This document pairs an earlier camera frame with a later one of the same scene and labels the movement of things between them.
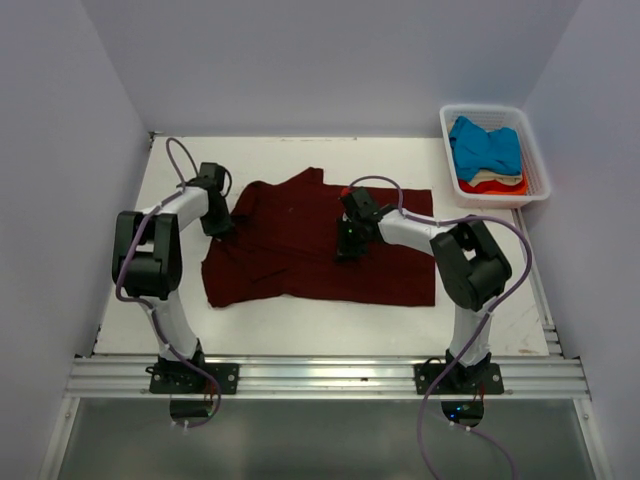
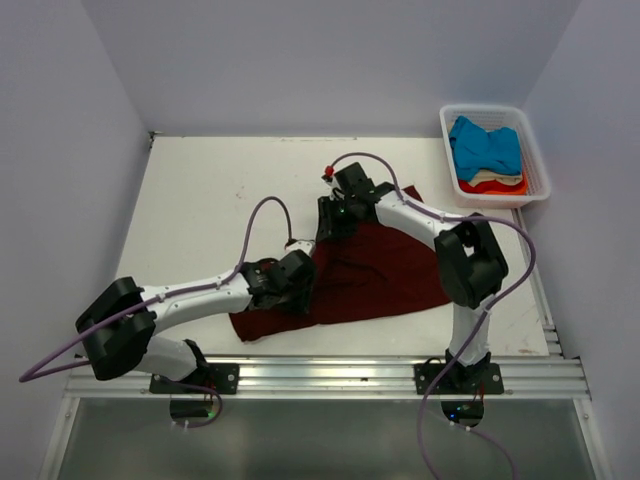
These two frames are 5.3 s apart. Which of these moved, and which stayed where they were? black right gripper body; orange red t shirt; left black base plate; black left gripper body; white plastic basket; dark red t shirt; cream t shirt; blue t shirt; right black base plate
Moved: dark red t shirt; black right gripper body; black left gripper body
Stayed: orange red t shirt; right black base plate; blue t shirt; white plastic basket; cream t shirt; left black base plate
